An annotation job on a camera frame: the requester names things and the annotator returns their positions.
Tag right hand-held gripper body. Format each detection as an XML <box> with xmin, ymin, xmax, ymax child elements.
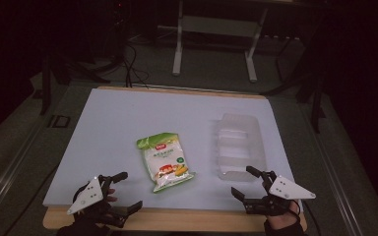
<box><xmin>243</xmin><ymin>169</ymin><xmax>317</xmax><ymax>217</ymax></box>

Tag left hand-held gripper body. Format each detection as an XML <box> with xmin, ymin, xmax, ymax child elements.
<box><xmin>66</xmin><ymin>174</ymin><xmax>128</xmax><ymax>229</ymax></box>

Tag person's left hand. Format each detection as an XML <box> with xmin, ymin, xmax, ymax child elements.
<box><xmin>73</xmin><ymin>187</ymin><xmax>118</xmax><ymax>231</ymax></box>

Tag person's right hand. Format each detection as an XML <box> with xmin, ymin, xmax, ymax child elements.
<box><xmin>264</xmin><ymin>200</ymin><xmax>301</xmax><ymax>231</ymax></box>

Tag clear plastic tray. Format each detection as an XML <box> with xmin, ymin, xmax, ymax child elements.
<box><xmin>216</xmin><ymin>112</ymin><xmax>268</xmax><ymax>183</ymax></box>

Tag white table mat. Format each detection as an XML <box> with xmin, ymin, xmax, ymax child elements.
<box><xmin>41</xmin><ymin>88</ymin><xmax>305</xmax><ymax>213</ymax></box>

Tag green and white snack packet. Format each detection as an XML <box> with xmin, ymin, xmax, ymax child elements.
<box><xmin>136</xmin><ymin>132</ymin><xmax>197</xmax><ymax>194</ymax></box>

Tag black rectangular floor plate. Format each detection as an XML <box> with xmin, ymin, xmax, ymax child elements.
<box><xmin>46</xmin><ymin>114</ymin><xmax>72</xmax><ymax>130</ymax></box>

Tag black metal stand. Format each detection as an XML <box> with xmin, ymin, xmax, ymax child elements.
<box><xmin>261</xmin><ymin>32</ymin><xmax>327</xmax><ymax>135</ymax></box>
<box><xmin>38</xmin><ymin>53</ymin><xmax>111</xmax><ymax>116</ymax></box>

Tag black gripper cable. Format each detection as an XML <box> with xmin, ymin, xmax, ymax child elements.
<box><xmin>288</xmin><ymin>200</ymin><xmax>302</xmax><ymax>224</ymax></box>

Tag grey metal rail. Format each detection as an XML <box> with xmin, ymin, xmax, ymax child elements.
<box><xmin>299</xmin><ymin>97</ymin><xmax>363</xmax><ymax>236</ymax></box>
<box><xmin>0</xmin><ymin>114</ymin><xmax>50</xmax><ymax>227</ymax></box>

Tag black cables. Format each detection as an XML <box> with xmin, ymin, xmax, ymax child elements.
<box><xmin>120</xmin><ymin>41</ymin><xmax>150</xmax><ymax>89</ymax></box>

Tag white metal desk frame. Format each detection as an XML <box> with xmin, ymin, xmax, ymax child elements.
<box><xmin>171</xmin><ymin>0</ymin><xmax>271</xmax><ymax>84</ymax></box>

